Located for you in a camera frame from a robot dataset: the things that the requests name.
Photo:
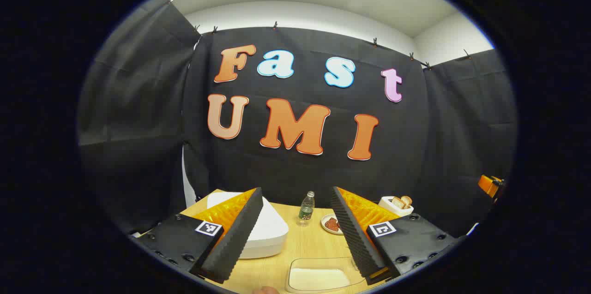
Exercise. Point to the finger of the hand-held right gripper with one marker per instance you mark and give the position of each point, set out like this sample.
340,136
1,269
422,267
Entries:
489,184

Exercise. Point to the small white plate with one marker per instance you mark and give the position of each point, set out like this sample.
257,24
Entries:
324,227

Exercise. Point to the clear plastic tray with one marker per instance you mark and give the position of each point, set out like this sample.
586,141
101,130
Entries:
293,268

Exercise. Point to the clear plastic water bottle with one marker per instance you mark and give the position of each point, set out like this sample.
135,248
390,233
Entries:
306,208

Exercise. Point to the white toaster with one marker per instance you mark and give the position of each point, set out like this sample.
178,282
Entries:
390,207

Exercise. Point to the white rice cooker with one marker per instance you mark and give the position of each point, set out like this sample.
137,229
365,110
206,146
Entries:
270,231

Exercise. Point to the toasted bread slice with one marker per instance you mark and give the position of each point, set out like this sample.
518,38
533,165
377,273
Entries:
407,200
398,202

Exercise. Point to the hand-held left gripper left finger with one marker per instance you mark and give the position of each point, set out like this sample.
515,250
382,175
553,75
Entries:
235,238

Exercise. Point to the red braised meat piece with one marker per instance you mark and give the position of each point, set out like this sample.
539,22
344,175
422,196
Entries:
328,225
336,224

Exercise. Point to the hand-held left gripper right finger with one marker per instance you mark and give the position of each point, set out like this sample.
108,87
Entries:
353,238

